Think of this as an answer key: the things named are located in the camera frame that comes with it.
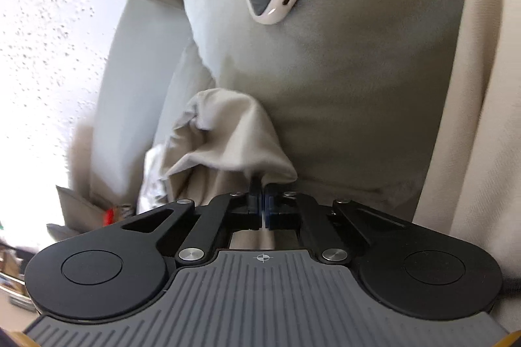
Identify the red garment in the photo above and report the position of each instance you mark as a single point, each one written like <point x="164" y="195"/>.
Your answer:
<point x="109" y="216"/>

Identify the person's right leg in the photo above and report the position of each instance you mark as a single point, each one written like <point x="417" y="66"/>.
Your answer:
<point x="480" y="86"/>

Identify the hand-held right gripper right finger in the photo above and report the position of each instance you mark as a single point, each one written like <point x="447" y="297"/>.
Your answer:
<point x="272" y="208"/>

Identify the white t-shirt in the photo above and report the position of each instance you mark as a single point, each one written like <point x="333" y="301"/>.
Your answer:
<point x="228" y="135"/>

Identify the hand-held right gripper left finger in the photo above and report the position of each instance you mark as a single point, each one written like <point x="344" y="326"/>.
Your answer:
<point x="252" y="208"/>

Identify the grey sofa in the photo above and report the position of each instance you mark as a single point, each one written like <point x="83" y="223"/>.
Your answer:
<point x="346" y="86"/>

